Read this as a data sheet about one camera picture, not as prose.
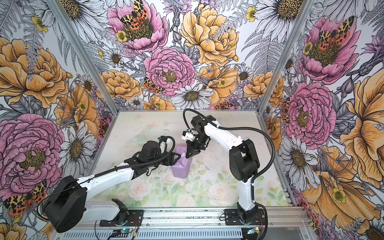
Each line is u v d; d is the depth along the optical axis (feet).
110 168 1.77
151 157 2.20
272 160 1.58
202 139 2.42
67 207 1.35
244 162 1.67
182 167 2.55
